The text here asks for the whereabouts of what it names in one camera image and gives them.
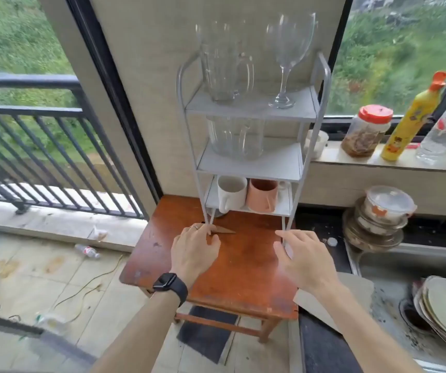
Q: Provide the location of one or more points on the person's right thumb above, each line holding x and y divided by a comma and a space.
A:
280, 255

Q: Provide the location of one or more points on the brown pointed wooden piece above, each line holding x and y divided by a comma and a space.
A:
225, 229

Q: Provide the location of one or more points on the person's left forearm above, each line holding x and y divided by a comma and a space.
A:
141, 334

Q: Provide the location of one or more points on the stack of metal bowls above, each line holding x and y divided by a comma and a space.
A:
366, 233

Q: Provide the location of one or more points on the stainless steel sink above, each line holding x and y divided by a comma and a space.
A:
394, 291

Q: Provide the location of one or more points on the black smartwatch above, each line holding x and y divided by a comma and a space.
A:
170, 285

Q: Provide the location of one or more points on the crumpled white paper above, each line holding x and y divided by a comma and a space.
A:
99, 233

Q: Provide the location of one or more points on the black metal balcony railing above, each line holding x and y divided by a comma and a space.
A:
32, 143

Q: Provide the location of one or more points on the yellow bottle with orange cap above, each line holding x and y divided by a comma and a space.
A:
409, 120

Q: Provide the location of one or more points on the wide clear glass pitcher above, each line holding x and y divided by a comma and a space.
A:
236, 137

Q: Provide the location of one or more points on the black door frame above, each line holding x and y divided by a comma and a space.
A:
110, 93

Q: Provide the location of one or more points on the crushed clear plastic bottle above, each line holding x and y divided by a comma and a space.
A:
52, 321

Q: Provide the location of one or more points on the small white mug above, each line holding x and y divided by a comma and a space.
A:
283, 186

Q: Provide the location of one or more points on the person's right hand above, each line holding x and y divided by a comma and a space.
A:
308, 264

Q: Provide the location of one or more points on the white ceramic mug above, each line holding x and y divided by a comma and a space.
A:
230, 192

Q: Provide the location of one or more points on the clear lidded food container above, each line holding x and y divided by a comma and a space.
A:
388, 205

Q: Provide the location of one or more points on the person's right forearm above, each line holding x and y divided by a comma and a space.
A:
362, 330

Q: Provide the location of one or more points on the stack of plates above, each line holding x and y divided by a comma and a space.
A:
444, 310

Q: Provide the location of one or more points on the white metal shelf rack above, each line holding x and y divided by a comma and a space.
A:
269, 159

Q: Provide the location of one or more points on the white cup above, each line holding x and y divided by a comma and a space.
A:
317, 143

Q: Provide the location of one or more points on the small plastic bottle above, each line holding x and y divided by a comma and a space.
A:
87, 251

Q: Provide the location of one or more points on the white bottle cap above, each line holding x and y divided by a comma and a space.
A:
332, 242

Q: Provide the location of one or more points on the brown wooden side table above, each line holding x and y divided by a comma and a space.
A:
242, 275

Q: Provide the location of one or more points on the clear bottle with red label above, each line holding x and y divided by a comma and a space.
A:
442, 130

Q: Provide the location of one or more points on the clear wine glass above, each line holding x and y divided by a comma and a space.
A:
289, 50

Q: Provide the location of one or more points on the pink ceramic mug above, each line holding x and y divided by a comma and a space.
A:
261, 196

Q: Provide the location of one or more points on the plastic jar with red lid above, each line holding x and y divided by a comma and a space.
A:
366, 132

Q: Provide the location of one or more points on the tall clear glass pitcher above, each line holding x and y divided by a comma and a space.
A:
223, 62

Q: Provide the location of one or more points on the dark floor mat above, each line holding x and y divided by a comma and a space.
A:
205, 334

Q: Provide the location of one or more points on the person's left hand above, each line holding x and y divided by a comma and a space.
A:
191, 254

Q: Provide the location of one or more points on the person's left thumb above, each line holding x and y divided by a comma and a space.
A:
215, 244

